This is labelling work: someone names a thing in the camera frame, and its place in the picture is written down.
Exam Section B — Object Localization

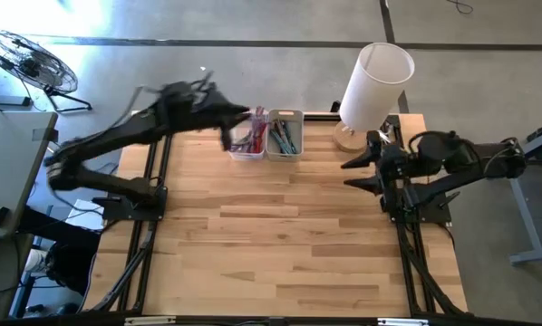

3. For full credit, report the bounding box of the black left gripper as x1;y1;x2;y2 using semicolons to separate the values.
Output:
160;79;253;153

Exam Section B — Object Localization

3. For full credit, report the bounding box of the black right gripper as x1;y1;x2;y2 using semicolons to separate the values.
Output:
341;129;421;212

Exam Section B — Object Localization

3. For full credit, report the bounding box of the teal navy braided usb cable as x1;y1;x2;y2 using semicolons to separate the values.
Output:
277;118;298;155

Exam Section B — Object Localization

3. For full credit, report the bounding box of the clear plastic bin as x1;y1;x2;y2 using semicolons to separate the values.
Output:
227;107;269;162

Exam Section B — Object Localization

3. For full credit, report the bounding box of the beige plastic bin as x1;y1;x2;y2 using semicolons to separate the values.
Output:
265;108;305;163

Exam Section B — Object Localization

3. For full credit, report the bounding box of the white shade table lamp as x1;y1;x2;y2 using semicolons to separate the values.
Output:
333;42;416;154

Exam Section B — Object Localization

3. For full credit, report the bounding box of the white paper sheet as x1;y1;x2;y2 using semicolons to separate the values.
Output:
65;198;105;231

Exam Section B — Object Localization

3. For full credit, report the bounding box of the black floor fan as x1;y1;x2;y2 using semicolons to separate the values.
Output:
0;29;93;113

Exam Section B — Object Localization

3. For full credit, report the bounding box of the grey desk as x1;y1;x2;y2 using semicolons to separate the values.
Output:
0;110;59;240

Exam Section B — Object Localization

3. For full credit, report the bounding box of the black office chair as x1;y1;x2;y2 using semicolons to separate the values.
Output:
19;207;102;298

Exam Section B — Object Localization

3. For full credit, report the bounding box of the silver metal bracket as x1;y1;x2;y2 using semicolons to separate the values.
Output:
124;316;177;326
377;318;429;326

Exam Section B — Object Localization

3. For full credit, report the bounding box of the grey metal desk frame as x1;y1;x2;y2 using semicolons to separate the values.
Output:
479;115;542;267

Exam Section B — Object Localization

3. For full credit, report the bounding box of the black aluminium table frame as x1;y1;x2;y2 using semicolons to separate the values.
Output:
84;101;470;326

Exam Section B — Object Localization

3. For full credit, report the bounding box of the black floor cable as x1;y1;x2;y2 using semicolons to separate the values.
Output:
443;0;475;15

